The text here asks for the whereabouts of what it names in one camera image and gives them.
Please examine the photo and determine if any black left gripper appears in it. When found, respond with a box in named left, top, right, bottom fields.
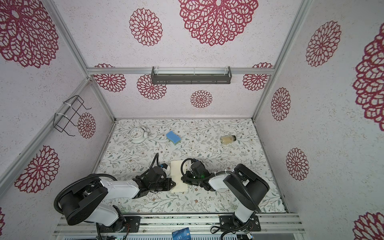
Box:
left=150, top=176, right=176, bottom=192

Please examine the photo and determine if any cream square paper sheet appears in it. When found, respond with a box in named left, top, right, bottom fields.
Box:
left=170, top=160, right=188, bottom=193

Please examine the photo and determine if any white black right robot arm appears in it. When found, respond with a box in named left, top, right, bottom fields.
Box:
left=180, top=158, right=270, bottom=223

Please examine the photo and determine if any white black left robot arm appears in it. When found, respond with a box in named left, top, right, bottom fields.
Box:
left=54, top=166, right=176, bottom=232

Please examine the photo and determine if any blue yellow sponge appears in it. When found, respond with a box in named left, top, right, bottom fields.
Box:
left=166, top=131, right=182, bottom=145

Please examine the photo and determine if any glass jar with black lid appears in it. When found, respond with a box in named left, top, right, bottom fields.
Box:
left=220, top=135, right=237, bottom=145

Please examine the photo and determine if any white alarm clock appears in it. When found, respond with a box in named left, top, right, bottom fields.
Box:
left=129, top=127, right=151, bottom=144

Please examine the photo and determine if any blue card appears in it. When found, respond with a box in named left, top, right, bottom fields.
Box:
left=172, top=228, right=192, bottom=240

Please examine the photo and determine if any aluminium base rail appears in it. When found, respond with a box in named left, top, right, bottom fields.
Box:
left=50, top=213, right=308, bottom=240

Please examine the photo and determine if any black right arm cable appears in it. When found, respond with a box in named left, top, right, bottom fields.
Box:
left=179, top=158, right=262, bottom=214

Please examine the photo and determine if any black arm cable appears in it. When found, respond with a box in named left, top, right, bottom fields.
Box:
left=179, top=158, right=262, bottom=214
left=53, top=152, right=160, bottom=214

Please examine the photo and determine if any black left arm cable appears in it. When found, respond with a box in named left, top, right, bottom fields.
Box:
left=53, top=152, right=160, bottom=214

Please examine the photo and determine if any black wire wall basket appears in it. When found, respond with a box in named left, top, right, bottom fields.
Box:
left=53, top=95, right=92, bottom=137

